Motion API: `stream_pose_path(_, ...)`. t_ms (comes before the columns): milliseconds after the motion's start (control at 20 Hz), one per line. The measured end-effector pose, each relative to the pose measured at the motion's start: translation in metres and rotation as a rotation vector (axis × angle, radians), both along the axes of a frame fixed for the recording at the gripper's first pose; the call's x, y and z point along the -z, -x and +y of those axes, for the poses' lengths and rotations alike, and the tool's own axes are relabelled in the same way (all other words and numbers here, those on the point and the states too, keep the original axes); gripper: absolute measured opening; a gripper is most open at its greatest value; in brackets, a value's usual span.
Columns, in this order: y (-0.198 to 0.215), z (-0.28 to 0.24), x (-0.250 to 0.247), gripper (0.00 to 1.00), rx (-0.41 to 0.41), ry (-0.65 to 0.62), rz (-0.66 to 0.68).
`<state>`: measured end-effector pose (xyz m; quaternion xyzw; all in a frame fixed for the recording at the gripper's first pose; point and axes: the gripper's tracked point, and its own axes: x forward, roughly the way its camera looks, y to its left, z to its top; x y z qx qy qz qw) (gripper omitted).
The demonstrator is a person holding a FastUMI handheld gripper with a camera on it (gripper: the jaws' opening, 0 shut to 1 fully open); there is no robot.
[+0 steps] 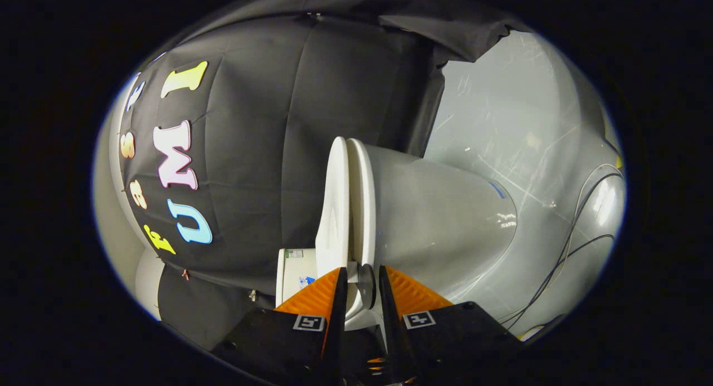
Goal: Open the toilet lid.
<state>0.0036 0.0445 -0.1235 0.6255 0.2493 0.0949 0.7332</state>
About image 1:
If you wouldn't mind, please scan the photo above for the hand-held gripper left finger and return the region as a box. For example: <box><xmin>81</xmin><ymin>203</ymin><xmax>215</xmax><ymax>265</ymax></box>
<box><xmin>212</xmin><ymin>266</ymin><xmax>349</xmax><ymax>386</ymax></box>

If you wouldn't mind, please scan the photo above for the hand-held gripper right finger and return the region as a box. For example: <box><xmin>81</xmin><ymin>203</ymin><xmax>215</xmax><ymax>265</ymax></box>
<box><xmin>379</xmin><ymin>265</ymin><xmax>524</xmax><ymax>386</ymax></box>

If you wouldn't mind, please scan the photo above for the white toilet lid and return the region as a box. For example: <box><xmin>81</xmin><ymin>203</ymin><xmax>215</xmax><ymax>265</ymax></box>
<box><xmin>315</xmin><ymin>136</ymin><xmax>360</xmax><ymax>323</ymax></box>

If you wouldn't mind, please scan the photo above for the white toilet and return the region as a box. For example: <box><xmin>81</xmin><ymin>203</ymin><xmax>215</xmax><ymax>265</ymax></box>
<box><xmin>276</xmin><ymin>138</ymin><xmax>517</xmax><ymax>332</ymax></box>

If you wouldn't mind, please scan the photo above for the white toilet seat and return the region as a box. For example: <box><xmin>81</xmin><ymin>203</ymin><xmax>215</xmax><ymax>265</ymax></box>
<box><xmin>346</xmin><ymin>139</ymin><xmax>377</xmax><ymax>270</ymax></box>

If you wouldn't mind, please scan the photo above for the black backdrop cloth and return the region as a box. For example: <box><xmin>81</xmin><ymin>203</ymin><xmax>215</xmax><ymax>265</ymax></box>
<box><xmin>109</xmin><ymin>0</ymin><xmax>510</xmax><ymax>350</ymax></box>

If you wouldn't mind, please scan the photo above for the black round lid handle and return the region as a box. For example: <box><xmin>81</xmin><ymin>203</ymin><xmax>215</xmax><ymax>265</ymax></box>
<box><xmin>356</xmin><ymin>263</ymin><xmax>375</xmax><ymax>310</ymax></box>

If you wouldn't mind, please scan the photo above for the thin black floor cable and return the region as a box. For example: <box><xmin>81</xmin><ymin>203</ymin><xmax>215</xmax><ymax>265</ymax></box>
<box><xmin>499</xmin><ymin>163</ymin><xmax>624</xmax><ymax>332</ymax></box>

